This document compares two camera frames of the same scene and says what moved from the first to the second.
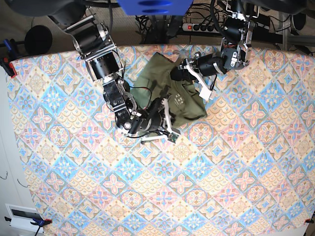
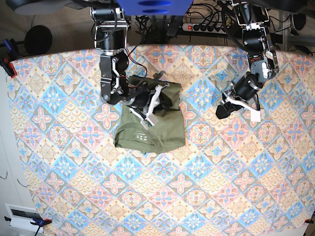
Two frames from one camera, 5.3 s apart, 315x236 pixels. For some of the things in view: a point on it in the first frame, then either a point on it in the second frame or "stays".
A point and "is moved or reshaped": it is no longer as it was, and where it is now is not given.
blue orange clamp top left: x=9 y=46 stays
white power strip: x=200 y=27 stays
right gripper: x=203 y=69 -> x=242 y=92
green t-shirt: x=183 y=98 is moved or reshaped
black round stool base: x=38 y=40 stays
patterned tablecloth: x=247 y=169 stays
